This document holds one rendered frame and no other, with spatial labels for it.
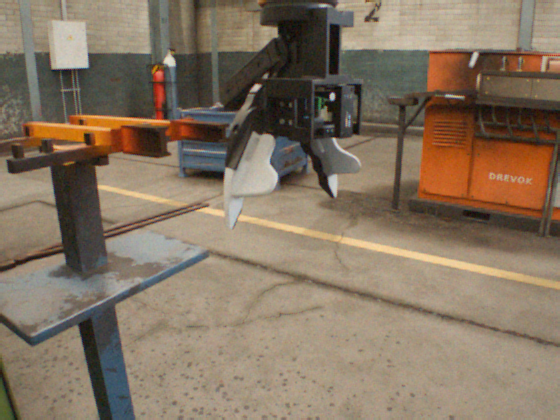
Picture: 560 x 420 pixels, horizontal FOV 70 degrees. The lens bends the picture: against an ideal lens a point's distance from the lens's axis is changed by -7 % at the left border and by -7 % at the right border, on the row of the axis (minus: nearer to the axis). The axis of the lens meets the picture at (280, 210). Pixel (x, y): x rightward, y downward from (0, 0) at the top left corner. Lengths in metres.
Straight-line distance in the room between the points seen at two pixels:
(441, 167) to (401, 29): 4.58
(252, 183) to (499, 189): 3.14
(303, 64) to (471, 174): 3.13
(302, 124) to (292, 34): 0.09
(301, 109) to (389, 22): 7.47
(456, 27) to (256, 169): 7.24
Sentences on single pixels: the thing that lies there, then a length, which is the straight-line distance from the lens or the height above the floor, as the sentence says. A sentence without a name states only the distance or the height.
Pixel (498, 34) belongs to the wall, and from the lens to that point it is 7.47.
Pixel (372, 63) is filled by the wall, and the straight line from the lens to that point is 7.89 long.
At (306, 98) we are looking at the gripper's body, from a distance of 0.38.
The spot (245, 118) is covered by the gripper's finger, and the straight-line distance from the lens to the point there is 0.39.
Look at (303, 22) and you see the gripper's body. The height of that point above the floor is 1.12.
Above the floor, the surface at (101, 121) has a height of 0.99.
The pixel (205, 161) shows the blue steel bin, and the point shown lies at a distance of 4.43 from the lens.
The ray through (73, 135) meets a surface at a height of 0.98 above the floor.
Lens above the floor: 1.08
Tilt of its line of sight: 18 degrees down
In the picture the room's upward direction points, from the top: straight up
